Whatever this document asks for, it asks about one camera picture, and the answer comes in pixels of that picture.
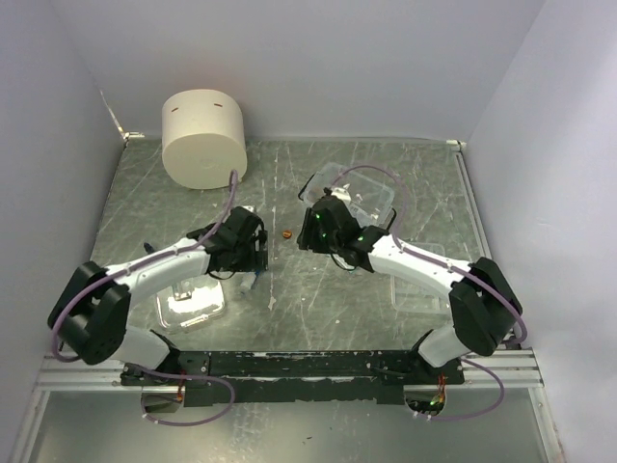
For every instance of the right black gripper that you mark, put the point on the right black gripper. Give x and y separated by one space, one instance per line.
308 237

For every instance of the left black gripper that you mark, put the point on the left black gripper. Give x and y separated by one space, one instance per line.
257 258

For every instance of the white blue bandage roll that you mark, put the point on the white blue bandage roll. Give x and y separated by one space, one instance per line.
248 281

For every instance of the clear plastic medicine box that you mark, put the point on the clear plastic medicine box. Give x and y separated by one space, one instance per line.
371 202

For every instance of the clear divider tray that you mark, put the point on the clear divider tray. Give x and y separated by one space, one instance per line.
419 289

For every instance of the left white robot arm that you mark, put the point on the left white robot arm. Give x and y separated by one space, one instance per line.
91 315

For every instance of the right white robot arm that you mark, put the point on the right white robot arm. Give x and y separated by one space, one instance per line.
483 306

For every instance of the clear box lid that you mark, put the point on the clear box lid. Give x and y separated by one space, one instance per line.
189 304

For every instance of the cream cylindrical container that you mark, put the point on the cream cylindrical container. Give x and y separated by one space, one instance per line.
203 139

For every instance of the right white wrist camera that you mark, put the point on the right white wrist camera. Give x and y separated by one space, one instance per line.
342 194

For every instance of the black base frame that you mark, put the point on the black base frame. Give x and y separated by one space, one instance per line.
343 375

